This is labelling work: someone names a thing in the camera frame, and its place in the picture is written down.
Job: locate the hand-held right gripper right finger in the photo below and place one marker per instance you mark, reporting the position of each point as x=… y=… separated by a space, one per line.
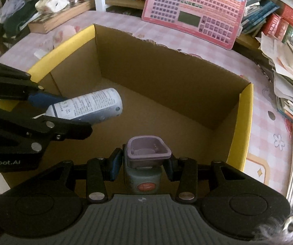
x=170 y=169

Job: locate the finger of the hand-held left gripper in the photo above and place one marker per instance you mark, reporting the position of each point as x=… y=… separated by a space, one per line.
x=69 y=130
x=44 y=99

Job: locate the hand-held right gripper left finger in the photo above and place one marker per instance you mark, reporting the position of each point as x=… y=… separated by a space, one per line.
x=115 y=164

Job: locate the grey toy with purple top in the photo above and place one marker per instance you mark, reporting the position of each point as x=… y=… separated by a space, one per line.
x=146 y=153

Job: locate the white printed bottle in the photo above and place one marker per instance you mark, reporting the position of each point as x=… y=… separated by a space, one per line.
x=92 y=104

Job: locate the yellow cardboard box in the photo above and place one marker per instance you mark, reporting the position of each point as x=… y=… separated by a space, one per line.
x=161 y=94

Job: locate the wooden box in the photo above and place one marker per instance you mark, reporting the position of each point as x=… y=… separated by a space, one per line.
x=59 y=16

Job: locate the pile of dark clothes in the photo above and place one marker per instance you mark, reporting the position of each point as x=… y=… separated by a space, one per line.
x=11 y=20

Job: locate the cream tissue pack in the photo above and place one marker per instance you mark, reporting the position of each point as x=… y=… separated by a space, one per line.
x=52 y=1

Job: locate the pink checkered tablecloth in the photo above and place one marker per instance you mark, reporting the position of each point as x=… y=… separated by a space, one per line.
x=266 y=132

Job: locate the fuzzy garment with metal snap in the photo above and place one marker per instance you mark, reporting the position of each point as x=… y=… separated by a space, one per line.
x=289 y=224

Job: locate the stack of papers and booklets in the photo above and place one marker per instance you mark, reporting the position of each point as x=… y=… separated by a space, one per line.
x=289 y=71

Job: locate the pink learning tablet board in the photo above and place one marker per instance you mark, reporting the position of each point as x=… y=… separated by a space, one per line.
x=195 y=7

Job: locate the red cardboard boxes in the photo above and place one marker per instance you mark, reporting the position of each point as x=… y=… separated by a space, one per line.
x=276 y=25

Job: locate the row of teal books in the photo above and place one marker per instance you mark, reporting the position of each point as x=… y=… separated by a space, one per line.
x=258 y=12

